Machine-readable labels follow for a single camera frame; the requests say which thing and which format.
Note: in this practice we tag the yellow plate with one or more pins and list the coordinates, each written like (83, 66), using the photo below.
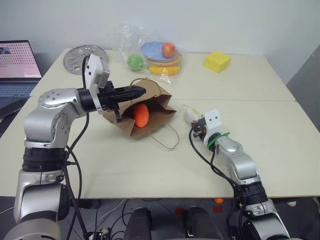
(165, 70)

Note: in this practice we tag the silver perforated round disc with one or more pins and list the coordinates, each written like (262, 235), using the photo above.
(75, 58)

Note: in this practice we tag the dark rounded shape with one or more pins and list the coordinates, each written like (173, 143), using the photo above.
(138, 223)

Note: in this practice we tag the brown paper bag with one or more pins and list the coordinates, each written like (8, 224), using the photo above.
(155, 117)

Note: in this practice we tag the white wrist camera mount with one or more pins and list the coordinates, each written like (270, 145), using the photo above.
(96, 72)
(213, 122)

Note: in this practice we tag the red floor object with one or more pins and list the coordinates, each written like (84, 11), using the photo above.
(179, 211)

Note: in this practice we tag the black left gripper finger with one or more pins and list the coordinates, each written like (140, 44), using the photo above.
(118, 112)
(130, 92)

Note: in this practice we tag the orange fruit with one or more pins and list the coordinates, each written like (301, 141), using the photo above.
(140, 115)

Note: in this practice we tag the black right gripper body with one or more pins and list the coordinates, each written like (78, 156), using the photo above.
(199, 128)

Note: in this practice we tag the small orange ball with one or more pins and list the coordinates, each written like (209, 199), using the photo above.
(219, 200)

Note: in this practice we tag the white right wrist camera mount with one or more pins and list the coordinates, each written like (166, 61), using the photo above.
(213, 122)

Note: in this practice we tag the orange plate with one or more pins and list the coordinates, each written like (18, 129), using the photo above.
(178, 60)

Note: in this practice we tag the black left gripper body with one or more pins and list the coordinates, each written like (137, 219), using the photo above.
(108, 96)

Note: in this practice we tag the blue plate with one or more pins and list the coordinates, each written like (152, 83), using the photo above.
(152, 51)

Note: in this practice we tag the white plush toy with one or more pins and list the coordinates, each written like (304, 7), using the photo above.
(190, 114)

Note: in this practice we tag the yellow sponge block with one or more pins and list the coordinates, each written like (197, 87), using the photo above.
(217, 62)

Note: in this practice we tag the clear plastic bag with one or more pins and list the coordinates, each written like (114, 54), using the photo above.
(125, 42)

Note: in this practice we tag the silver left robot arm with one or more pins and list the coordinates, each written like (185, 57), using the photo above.
(50, 120)

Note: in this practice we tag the open laptop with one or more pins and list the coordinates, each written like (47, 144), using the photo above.
(17, 65)

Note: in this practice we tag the green zip tie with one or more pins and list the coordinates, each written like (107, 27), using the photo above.
(213, 142)

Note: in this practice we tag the red apple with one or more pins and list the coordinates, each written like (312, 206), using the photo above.
(168, 50)

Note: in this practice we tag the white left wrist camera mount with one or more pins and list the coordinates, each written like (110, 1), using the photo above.
(96, 72)

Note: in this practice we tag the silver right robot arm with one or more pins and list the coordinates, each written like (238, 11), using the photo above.
(240, 165)

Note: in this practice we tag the green apple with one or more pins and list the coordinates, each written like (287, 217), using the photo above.
(135, 62)

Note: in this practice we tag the red square object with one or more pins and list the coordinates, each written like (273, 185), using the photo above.
(218, 209)

